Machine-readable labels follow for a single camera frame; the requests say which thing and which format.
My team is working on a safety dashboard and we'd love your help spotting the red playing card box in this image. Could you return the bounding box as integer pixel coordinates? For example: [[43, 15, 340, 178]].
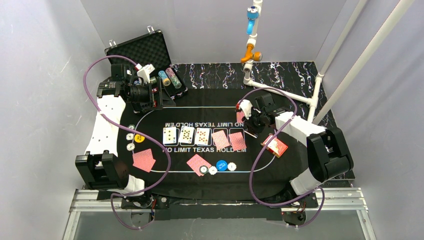
[[261, 133, 289, 158]]

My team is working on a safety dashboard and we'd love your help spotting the face-up spade card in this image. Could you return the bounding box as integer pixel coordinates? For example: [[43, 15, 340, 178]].
[[162, 127, 178, 146], [178, 126, 195, 145]]

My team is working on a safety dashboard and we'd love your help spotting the white grey poker chip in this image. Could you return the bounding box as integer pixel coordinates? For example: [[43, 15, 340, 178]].
[[126, 142, 135, 152], [227, 162, 237, 172]]

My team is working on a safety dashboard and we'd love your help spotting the blue small blind button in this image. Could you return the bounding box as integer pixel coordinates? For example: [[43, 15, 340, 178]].
[[215, 159, 228, 172]]

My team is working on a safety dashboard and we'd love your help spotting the yellow big blind button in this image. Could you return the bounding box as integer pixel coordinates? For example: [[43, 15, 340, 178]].
[[133, 134, 146, 143]]

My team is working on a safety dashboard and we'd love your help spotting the face-up diamond card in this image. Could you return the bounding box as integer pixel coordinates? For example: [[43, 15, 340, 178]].
[[194, 127, 211, 146]]

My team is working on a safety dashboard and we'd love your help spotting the white blue poker chip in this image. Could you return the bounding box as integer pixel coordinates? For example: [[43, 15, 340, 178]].
[[125, 133, 135, 141], [208, 166, 218, 175]]

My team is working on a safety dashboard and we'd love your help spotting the red backed playing card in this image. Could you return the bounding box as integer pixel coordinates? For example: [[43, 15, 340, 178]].
[[186, 154, 212, 177]]

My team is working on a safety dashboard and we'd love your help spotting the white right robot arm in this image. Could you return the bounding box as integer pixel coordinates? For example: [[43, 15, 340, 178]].
[[236, 93, 354, 196]]

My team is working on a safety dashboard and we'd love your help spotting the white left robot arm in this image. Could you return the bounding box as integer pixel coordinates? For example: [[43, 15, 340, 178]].
[[75, 62, 172, 198]]

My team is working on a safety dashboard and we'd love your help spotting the blue chip stack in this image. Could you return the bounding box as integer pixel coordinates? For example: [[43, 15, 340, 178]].
[[158, 70, 171, 87]]

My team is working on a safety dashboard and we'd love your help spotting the pink green chip stack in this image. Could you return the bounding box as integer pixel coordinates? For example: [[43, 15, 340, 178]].
[[165, 67, 182, 89]]

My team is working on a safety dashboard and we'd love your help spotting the black aluminium chip case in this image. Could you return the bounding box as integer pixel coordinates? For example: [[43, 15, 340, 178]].
[[104, 29, 188, 100]]

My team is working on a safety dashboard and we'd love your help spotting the black poker table mat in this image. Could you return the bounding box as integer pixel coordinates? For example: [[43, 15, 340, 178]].
[[117, 89, 308, 200]]

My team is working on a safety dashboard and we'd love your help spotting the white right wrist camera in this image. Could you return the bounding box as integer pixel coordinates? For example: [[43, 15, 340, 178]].
[[235, 99, 253, 120]]

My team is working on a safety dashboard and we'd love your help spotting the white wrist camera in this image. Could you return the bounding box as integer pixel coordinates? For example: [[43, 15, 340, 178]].
[[235, 99, 253, 120], [135, 63, 155, 85]]

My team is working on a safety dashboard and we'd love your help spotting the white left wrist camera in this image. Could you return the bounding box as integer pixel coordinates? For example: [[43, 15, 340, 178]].
[[135, 63, 155, 85]]

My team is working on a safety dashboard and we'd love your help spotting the white pvc pipe frame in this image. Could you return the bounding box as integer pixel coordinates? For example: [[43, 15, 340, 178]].
[[243, 0, 413, 122]]

